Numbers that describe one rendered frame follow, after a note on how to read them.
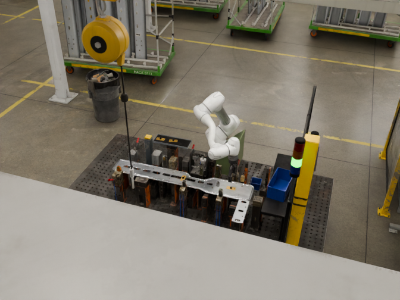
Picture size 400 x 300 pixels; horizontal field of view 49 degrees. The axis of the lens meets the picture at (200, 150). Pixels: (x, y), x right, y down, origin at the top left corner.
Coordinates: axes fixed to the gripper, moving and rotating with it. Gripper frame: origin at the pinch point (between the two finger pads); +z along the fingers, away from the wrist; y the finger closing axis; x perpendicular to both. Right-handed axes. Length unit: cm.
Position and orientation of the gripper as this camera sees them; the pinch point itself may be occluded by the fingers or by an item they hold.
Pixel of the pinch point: (231, 176)
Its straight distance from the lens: 401.2
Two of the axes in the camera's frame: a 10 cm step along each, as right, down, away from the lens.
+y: -3.0, 5.5, -7.8
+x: 9.5, 1.8, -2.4
